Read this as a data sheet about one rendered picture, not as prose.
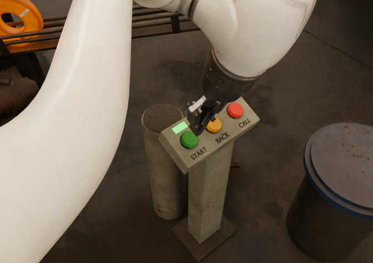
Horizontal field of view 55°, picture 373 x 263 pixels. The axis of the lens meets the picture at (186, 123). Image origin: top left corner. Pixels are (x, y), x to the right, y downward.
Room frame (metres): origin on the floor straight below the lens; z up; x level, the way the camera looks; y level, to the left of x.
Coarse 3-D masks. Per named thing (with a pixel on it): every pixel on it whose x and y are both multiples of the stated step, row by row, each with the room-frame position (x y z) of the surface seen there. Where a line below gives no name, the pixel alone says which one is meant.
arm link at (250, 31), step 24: (216, 0) 0.40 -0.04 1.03; (240, 0) 0.37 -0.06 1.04; (264, 0) 0.36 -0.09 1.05; (288, 0) 0.35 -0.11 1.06; (312, 0) 0.37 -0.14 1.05; (216, 24) 0.39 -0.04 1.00; (240, 24) 0.37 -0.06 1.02; (264, 24) 0.35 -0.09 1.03; (288, 24) 0.35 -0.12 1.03; (216, 48) 0.39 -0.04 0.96; (240, 48) 0.37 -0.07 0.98; (264, 48) 0.35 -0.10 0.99; (288, 48) 0.37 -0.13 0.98; (240, 72) 0.38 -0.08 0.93
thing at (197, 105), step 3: (201, 99) 0.43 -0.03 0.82; (204, 99) 0.43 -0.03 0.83; (192, 102) 0.44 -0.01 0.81; (198, 102) 0.43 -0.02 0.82; (201, 102) 0.43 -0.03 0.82; (192, 105) 0.43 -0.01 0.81; (195, 105) 0.43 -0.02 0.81; (198, 105) 0.43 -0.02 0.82; (201, 105) 0.43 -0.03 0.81; (189, 108) 0.42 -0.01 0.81; (192, 108) 0.42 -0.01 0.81; (195, 108) 0.42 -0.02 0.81; (198, 108) 0.43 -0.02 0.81; (189, 111) 0.42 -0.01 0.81; (192, 111) 0.42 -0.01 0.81; (201, 111) 0.43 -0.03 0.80
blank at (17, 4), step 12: (0, 0) 0.84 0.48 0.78; (12, 0) 0.84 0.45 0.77; (24, 0) 0.86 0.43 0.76; (0, 12) 0.84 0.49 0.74; (12, 12) 0.84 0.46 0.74; (24, 12) 0.85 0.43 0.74; (36, 12) 0.86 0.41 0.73; (0, 24) 0.84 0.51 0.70; (24, 24) 0.84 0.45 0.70; (36, 24) 0.85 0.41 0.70; (36, 36) 0.85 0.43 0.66
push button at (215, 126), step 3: (210, 120) 0.57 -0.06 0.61; (216, 120) 0.57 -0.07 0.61; (219, 120) 0.57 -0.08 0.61; (210, 123) 0.56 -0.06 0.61; (213, 123) 0.56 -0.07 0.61; (216, 123) 0.56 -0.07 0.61; (219, 123) 0.57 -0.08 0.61; (207, 126) 0.56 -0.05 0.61; (210, 126) 0.56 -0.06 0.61; (213, 126) 0.56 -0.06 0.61; (216, 126) 0.56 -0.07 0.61; (219, 126) 0.56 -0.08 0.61; (210, 129) 0.55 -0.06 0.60; (213, 129) 0.55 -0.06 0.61; (216, 129) 0.55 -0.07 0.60; (219, 129) 0.55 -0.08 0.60
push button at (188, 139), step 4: (188, 132) 0.53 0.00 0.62; (192, 132) 0.53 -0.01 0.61; (184, 136) 0.52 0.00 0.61; (188, 136) 0.52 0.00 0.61; (192, 136) 0.52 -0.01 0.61; (184, 140) 0.51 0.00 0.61; (188, 140) 0.51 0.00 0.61; (192, 140) 0.51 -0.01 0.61; (196, 140) 0.51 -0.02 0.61; (184, 144) 0.50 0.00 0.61; (188, 144) 0.50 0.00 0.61; (192, 144) 0.50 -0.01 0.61
